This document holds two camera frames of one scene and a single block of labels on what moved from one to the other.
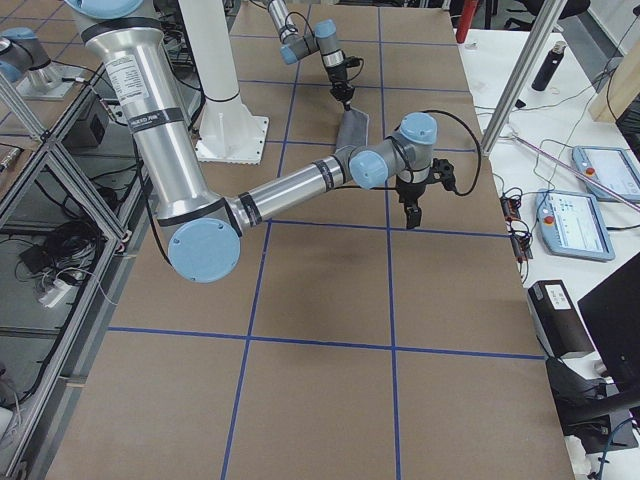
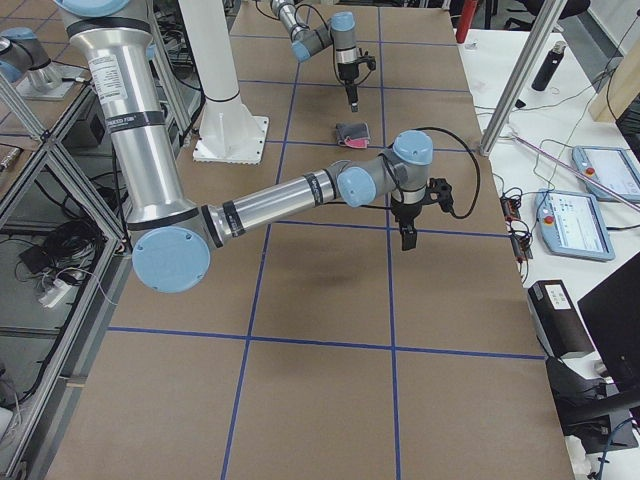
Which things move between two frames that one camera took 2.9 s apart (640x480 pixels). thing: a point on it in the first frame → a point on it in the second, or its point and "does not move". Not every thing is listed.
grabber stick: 516,136 does not move
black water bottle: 547,72 does not move
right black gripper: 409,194 → 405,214
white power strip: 55,294 does not move
